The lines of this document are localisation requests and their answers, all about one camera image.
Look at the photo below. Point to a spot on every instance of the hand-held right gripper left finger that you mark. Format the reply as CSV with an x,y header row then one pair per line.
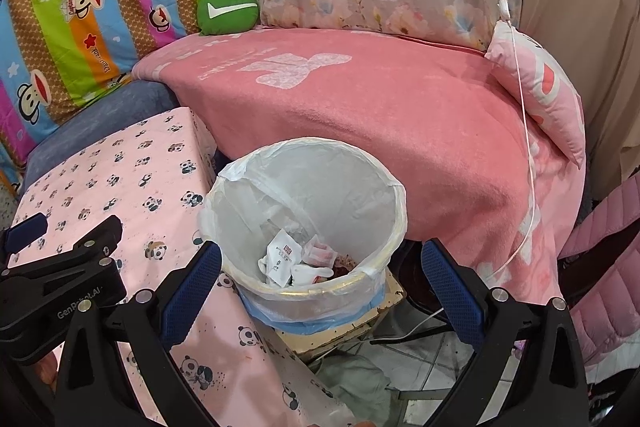
x,y
192,292

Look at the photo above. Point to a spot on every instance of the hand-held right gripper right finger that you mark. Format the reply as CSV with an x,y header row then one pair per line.
x,y
452,292

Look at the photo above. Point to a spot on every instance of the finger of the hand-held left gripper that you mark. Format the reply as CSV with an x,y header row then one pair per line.
x,y
25,229
95,242

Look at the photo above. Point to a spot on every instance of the white socks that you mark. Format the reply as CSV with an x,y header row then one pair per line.
x,y
284,257

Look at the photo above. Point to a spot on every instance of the dark red velvet scrunchie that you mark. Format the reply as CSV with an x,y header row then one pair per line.
x,y
345,264

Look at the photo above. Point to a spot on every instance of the trash bin with white liner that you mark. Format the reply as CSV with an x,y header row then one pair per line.
x,y
300,187

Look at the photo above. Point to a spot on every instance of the pink panda tablecloth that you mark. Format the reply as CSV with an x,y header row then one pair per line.
x,y
125,177

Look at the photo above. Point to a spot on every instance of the cream wooden stool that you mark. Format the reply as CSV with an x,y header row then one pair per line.
x,y
350,337

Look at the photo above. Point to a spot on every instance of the blue plastic bag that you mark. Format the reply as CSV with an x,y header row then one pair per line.
x,y
310,319

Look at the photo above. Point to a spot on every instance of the blue-grey sofa cushion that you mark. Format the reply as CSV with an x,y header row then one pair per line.
x,y
85,117

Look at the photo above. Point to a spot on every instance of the grey cloth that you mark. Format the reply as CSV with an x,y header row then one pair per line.
x,y
355,382

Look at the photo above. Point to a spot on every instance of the small white wrapper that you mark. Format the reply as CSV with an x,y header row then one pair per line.
x,y
320,252

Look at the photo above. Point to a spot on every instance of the pink quilted jacket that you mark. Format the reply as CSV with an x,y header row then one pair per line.
x,y
610,267

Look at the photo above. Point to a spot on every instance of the pink blanket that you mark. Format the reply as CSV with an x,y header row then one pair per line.
x,y
400,122

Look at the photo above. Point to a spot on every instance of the striped cartoon monkey quilt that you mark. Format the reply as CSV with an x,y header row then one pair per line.
x,y
75,32

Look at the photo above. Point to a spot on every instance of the pink and white pillow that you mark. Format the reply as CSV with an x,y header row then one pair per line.
x,y
540,92

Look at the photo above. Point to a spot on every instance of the green cushion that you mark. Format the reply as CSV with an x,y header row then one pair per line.
x,y
227,12

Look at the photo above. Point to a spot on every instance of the beige cloth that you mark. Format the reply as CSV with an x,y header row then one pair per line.
x,y
590,32

